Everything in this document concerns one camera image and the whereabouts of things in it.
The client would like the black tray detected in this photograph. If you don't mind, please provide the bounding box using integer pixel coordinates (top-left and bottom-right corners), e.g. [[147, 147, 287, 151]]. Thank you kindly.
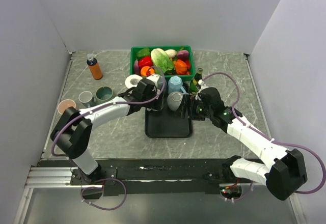
[[145, 94, 193, 138]]

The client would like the grey mug white rim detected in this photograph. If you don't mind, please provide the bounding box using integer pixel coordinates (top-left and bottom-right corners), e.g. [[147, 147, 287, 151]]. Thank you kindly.
[[167, 92, 183, 111]]

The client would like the green glass bottle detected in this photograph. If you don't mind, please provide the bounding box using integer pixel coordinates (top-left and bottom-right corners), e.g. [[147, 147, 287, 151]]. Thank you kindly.
[[189, 68, 203, 95]]

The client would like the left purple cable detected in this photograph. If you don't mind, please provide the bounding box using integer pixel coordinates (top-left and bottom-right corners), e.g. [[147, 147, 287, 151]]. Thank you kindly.
[[50, 66, 166, 157]]

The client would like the purple eggplant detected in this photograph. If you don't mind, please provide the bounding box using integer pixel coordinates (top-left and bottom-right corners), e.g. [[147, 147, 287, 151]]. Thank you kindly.
[[133, 60, 141, 75]]

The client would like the green plastic crate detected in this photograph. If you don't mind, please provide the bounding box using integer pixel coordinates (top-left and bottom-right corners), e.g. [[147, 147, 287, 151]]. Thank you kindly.
[[129, 45, 196, 81]]

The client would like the red bell pepper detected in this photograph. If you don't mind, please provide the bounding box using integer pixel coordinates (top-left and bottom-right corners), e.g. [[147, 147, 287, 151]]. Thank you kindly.
[[138, 56, 153, 69]]

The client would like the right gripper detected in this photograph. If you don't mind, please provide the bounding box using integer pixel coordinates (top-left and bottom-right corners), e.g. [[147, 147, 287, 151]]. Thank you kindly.
[[174, 94, 213, 121]]

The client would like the red chili pepper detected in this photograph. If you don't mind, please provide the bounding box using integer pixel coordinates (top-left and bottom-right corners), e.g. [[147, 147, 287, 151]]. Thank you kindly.
[[185, 60, 191, 75]]

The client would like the teal glazed mug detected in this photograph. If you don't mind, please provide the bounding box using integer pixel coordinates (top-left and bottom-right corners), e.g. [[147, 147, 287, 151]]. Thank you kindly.
[[95, 86, 114, 105]]

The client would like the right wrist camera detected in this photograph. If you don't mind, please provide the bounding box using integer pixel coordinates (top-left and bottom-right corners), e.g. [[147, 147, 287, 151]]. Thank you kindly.
[[195, 79, 206, 100]]

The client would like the light blue mug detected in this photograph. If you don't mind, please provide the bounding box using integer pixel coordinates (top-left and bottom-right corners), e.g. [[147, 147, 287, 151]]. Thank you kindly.
[[168, 76, 187, 94]]

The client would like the orange bumpy pumpkin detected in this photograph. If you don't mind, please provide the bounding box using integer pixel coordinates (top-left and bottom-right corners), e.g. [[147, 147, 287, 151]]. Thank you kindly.
[[174, 60, 188, 75]]

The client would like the green bell pepper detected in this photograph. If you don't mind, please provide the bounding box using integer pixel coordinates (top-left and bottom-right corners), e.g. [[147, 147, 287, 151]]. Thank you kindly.
[[136, 48, 150, 61]]

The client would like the orange spray bottle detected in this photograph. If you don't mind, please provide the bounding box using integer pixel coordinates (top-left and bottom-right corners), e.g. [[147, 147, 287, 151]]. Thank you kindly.
[[87, 53, 103, 80]]

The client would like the white potato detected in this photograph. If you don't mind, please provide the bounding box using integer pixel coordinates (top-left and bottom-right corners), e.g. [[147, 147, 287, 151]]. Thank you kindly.
[[165, 49, 177, 58]]

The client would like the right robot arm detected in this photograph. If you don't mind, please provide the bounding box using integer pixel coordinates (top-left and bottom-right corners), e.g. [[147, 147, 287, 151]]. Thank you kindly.
[[178, 87, 307, 201]]

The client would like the aluminium rail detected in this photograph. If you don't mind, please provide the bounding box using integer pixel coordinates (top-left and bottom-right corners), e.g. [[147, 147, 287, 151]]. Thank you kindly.
[[24, 165, 77, 189]]

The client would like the napa cabbage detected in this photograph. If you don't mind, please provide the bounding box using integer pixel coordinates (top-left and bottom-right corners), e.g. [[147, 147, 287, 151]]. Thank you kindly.
[[150, 48, 175, 75]]

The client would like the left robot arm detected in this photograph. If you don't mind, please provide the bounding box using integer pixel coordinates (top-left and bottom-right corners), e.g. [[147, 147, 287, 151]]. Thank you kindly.
[[50, 74, 166, 184]]

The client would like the orange tomato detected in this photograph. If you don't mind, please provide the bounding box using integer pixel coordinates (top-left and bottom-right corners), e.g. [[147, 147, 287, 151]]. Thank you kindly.
[[140, 66, 155, 77]]

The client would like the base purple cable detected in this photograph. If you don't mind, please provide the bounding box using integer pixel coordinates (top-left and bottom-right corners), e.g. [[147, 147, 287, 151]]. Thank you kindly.
[[80, 178, 127, 211]]

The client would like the pink mug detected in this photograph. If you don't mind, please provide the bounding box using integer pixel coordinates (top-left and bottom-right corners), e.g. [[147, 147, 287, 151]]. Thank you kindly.
[[57, 99, 76, 115]]

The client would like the small grey mug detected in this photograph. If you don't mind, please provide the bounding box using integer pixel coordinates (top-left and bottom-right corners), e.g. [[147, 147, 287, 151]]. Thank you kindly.
[[78, 91, 96, 108]]

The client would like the purple onion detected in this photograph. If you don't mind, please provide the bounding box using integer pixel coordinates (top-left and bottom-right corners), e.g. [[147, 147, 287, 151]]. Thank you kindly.
[[176, 50, 189, 61]]

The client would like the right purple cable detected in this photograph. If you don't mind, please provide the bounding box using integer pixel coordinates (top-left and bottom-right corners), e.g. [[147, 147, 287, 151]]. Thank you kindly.
[[203, 72, 326, 194]]

